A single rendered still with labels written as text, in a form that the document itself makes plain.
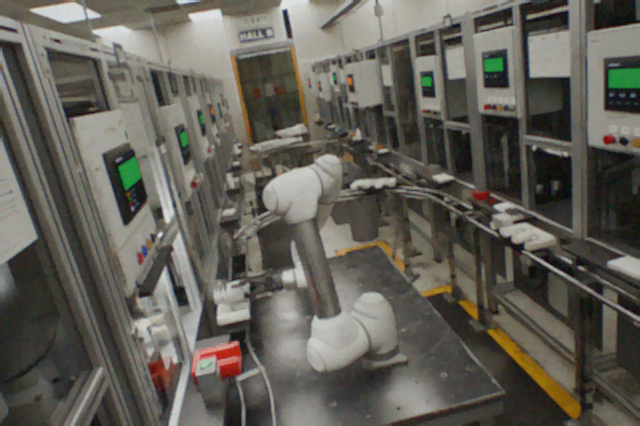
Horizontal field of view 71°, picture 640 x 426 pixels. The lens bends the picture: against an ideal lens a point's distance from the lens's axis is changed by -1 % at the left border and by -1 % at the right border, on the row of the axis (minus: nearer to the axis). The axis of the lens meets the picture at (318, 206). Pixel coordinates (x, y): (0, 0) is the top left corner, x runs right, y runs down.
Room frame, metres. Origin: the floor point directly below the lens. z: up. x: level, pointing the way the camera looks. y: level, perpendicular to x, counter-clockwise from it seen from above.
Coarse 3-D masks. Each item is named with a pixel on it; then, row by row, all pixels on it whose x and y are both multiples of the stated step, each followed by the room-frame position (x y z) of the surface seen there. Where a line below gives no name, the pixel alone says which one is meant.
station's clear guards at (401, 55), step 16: (384, 48) 4.61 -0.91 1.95; (400, 48) 4.15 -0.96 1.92; (384, 64) 4.66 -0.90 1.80; (400, 64) 4.20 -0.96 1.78; (384, 80) 4.73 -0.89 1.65; (400, 80) 4.25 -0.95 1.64; (384, 96) 4.82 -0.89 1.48; (400, 96) 4.31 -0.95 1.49; (400, 112) 4.37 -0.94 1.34; (416, 112) 3.93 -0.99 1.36; (384, 128) 4.98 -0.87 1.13; (400, 128) 4.42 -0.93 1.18; (416, 128) 3.98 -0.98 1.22; (384, 144) 5.07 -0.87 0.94; (416, 144) 4.02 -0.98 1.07
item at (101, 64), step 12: (96, 60) 1.46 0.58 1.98; (108, 84) 1.45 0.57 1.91; (108, 96) 1.45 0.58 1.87; (144, 96) 1.90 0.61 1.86; (108, 108) 1.46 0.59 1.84; (180, 228) 1.89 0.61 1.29; (180, 240) 1.87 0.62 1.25; (180, 264) 1.86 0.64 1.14; (168, 276) 1.49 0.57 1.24; (192, 276) 1.87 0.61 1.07; (192, 288) 1.87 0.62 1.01; (192, 300) 1.86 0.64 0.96; (180, 324) 1.46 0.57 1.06
